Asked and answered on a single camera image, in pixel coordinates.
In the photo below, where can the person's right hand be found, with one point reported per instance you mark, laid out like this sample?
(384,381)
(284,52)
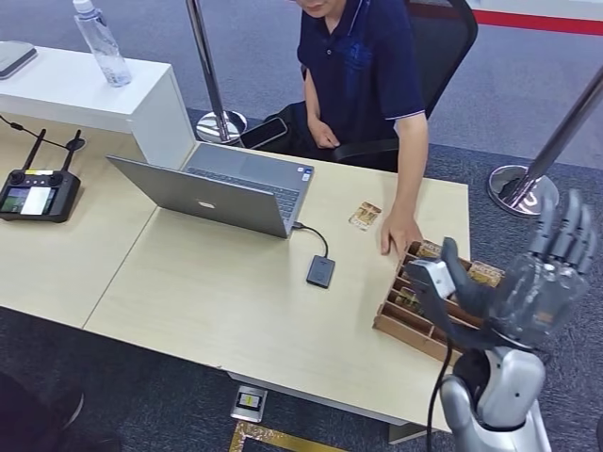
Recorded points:
(324,134)

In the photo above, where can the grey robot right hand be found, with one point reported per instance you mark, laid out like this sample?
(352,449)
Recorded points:
(536,306)

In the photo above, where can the person's left hand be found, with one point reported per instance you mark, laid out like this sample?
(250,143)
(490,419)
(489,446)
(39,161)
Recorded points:
(401,231)

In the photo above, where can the wooden card holder tray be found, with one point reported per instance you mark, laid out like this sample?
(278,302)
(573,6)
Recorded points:
(400,327)

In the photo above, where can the person's left forearm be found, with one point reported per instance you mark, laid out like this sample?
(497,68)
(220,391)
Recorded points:
(412,162)

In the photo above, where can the person's right forearm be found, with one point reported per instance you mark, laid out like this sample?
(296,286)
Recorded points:
(312,100)

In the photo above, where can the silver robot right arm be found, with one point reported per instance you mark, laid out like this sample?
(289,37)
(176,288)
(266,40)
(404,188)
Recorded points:
(509,393)

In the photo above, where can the person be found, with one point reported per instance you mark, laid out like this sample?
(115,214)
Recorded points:
(363,62)

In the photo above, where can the black smartphone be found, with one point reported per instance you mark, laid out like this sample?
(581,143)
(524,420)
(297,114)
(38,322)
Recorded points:
(263,133)

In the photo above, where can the black external drive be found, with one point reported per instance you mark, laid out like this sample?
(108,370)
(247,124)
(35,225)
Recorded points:
(321,271)

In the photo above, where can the grey laptop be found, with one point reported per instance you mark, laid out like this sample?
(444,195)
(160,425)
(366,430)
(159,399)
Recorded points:
(212,194)

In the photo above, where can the black office chair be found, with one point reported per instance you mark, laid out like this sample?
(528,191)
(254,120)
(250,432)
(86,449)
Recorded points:
(447,47)

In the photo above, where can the desk leg panel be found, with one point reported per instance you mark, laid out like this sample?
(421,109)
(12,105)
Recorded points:
(406,432)

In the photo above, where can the metal floor socket box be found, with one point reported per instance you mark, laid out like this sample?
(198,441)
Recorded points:
(248,404)

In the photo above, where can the clear plastic water bottle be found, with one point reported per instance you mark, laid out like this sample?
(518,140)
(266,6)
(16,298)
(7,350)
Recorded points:
(103,50)

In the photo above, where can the white cabinet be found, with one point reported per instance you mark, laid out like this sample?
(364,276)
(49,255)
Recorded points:
(94,90)

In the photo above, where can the black remote controller with screen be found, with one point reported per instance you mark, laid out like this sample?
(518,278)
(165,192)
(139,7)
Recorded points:
(40,198)

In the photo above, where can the flat grey device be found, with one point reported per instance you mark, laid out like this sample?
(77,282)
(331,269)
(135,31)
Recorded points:
(13,57)

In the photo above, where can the dark object on floor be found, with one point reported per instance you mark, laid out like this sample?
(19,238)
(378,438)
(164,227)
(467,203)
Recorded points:
(33,418)

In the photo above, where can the chrome stanchion post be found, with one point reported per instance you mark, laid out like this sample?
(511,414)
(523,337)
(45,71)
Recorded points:
(523,187)
(208,68)

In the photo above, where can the gold floor tape frame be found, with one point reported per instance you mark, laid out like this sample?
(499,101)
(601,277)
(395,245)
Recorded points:
(263,437)

